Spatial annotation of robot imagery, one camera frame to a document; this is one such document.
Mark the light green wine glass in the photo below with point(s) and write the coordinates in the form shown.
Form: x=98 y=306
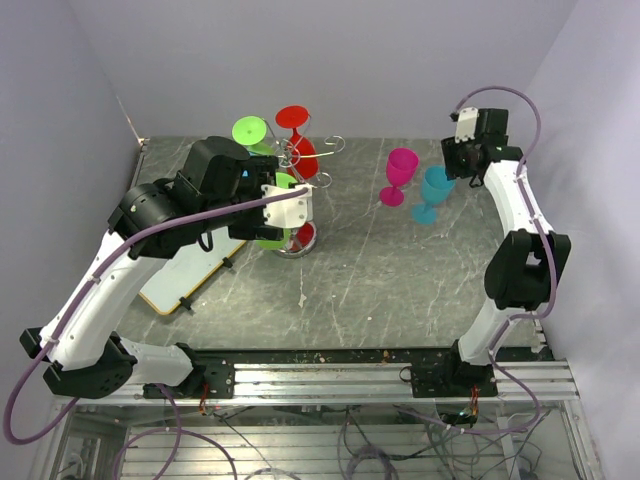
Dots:
x=250 y=132

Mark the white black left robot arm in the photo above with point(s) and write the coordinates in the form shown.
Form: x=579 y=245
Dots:
x=221 y=185

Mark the red plastic wine glass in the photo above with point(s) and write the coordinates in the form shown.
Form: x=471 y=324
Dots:
x=304 y=164

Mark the white board yellow frame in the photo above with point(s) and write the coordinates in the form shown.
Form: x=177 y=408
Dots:
x=170 y=287

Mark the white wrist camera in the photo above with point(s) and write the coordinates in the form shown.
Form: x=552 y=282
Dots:
x=289 y=207
x=466 y=121

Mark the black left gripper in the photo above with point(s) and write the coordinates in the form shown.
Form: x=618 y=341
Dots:
x=261 y=170

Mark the teal plastic wine glass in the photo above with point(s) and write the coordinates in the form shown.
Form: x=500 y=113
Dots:
x=436 y=186

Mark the pink plastic wine glass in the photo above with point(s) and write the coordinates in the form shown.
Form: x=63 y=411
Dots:
x=401 y=166

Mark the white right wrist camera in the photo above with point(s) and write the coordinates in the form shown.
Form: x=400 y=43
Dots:
x=466 y=121

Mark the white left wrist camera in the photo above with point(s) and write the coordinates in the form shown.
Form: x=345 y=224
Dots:
x=289 y=207

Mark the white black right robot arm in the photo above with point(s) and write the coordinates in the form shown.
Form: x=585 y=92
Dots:
x=525 y=271

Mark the aluminium rail frame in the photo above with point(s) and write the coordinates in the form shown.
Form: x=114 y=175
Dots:
x=377 y=413

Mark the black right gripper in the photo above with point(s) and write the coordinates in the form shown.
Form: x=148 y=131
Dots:
x=450 y=150

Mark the green plastic wine glass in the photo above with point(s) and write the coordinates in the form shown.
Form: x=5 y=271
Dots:
x=283 y=180

